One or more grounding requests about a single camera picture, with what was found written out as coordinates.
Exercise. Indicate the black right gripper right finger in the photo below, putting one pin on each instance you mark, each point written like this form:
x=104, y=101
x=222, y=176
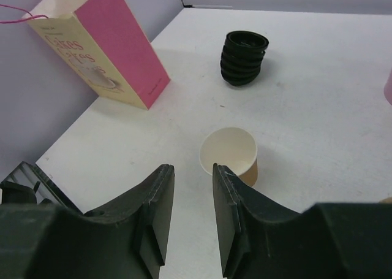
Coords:
x=259, y=238

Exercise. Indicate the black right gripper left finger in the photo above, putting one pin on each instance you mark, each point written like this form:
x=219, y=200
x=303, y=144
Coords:
x=125, y=238

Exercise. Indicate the pink and cream paper bag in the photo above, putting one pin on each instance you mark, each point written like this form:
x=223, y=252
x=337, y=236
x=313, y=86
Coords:
x=103, y=43

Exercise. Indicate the brown paper coffee cup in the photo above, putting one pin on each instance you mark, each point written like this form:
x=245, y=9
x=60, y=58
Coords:
x=233, y=147

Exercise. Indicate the stack of black cup lids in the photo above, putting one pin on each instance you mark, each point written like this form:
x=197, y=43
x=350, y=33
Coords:
x=241, y=57

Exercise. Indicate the brown cardboard cup carrier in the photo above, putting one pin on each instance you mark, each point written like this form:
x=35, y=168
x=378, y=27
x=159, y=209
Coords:
x=386, y=201

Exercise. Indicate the pink cylindrical holder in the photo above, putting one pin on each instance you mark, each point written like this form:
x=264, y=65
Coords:
x=387, y=90

